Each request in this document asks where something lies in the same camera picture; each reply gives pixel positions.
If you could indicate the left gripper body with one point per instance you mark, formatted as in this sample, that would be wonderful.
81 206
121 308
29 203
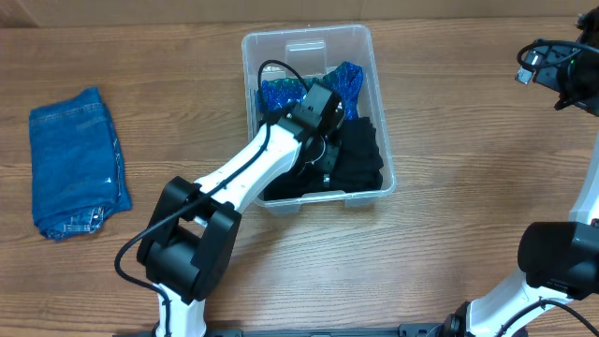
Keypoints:
328 151

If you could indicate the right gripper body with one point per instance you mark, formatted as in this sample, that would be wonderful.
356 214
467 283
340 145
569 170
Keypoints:
575 74

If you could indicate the black garment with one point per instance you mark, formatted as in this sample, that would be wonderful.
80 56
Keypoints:
357 167

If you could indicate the blue sparkly garment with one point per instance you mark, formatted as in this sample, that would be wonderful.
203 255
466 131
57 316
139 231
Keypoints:
345 80

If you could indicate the blue denim jeans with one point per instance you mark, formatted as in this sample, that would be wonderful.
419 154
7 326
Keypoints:
78 176

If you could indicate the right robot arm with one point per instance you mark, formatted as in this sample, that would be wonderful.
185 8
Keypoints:
557 261

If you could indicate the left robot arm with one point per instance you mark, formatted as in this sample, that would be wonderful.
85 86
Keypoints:
194 226

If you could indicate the clear plastic storage bin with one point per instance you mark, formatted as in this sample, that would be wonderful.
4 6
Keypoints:
314 52

